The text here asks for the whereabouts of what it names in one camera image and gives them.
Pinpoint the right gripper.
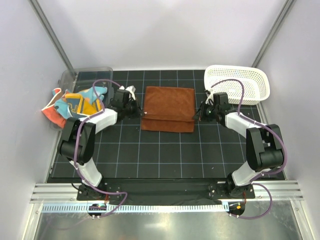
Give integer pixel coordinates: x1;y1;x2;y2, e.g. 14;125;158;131
193;100;219;123

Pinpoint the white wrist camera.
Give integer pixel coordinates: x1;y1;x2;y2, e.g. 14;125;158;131
204;87;215;106
119;85;136;101

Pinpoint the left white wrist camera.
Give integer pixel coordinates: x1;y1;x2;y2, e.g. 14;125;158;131
119;85;136;101

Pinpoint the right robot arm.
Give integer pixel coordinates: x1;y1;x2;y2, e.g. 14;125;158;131
193;92;285;198

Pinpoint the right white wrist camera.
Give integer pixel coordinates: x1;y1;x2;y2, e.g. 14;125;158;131
204;87;215;106

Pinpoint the white slotted cable duct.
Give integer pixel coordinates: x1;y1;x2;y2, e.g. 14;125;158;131
41;202;229;214

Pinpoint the blue and orange towel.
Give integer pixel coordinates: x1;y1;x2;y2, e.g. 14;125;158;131
54;86;108;119

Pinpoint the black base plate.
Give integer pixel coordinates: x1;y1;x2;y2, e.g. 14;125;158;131
76;178;256;201

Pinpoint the brown towel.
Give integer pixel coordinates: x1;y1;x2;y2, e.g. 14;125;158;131
141;86;196;133

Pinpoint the salmon pink towel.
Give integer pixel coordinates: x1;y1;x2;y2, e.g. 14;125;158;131
41;105;72;129

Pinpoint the aluminium rail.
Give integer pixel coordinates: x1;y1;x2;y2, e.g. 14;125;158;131
29;180;304;204

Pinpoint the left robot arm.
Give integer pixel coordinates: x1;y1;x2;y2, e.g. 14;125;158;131
57;85;144;200

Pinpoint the black grid mat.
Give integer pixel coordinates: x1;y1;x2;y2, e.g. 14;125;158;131
46;69;286;181

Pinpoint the clear plastic bin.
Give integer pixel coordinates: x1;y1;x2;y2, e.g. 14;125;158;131
49;66;114;132

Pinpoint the white perforated basket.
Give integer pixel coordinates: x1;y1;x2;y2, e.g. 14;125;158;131
204;65;270;106

